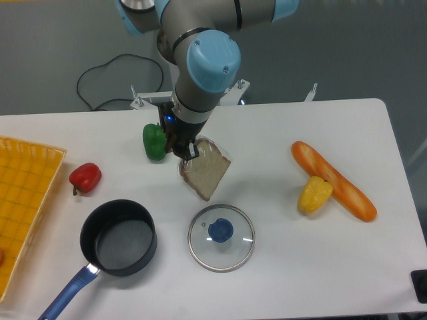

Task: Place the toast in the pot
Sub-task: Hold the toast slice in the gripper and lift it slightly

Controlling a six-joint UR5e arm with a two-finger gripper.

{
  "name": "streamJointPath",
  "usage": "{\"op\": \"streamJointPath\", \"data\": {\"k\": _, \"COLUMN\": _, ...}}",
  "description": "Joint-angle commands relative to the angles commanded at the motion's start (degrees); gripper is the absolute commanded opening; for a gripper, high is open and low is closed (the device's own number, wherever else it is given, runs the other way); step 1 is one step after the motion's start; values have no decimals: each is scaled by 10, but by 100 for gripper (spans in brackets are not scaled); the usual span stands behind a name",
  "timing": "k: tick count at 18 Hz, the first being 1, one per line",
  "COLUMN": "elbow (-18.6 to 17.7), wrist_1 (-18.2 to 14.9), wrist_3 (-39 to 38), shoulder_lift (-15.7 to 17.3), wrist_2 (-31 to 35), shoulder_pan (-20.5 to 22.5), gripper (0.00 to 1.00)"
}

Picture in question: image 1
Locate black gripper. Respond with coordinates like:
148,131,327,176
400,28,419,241
157,102,205,160

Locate toast slice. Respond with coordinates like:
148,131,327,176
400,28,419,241
178,136,232,201

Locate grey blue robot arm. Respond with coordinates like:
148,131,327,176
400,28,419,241
115,1,299,160

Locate green bell pepper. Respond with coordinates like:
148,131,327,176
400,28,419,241
143,123,166,161

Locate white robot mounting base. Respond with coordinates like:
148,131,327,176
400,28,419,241
129,79,251,110

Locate glass lid blue knob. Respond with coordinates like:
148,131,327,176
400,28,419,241
187,204,256,273

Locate red bell pepper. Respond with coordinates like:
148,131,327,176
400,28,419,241
69,163,102,196

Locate orange baguette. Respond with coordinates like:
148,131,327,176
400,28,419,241
291,141,377,222

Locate yellow bell pepper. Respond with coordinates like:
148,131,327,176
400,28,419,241
297,176,333,215

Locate yellow woven basket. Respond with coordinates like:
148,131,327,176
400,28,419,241
1,136,67,301

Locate black device at table corner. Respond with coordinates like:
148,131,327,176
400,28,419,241
410,269,427,304

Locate black pot blue handle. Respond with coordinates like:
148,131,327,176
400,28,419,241
39,199,157,319

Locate black cable on floor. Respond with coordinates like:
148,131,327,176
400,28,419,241
76,53,165,111

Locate white table bracket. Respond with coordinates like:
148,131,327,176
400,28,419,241
304,83,318,102

